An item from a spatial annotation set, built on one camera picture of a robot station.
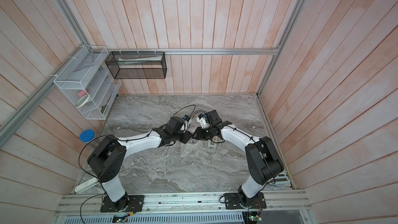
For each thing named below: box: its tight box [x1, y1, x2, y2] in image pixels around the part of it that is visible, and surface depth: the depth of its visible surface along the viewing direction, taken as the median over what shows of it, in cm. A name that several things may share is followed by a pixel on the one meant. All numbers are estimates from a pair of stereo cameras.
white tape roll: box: [75, 93, 91, 108], surface depth 81 cm
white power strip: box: [74, 177, 100, 194], surface depth 78 cm
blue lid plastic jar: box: [78, 129, 96, 143], surface depth 77 cm
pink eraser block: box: [77, 89, 87, 98], surface depth 84 cm
